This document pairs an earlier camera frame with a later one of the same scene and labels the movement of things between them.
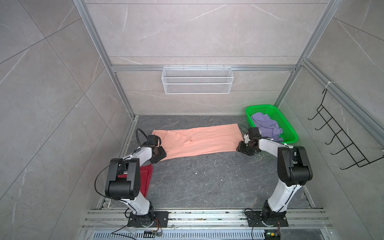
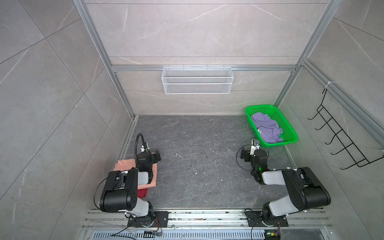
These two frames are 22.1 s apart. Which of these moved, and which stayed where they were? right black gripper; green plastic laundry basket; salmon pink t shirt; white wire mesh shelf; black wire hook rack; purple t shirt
Moved: salmon pink t shirt; right black gripper
Stayed: black wire hook rack; white wire mesh shelf; green plastic laundry basket; purple t shirt
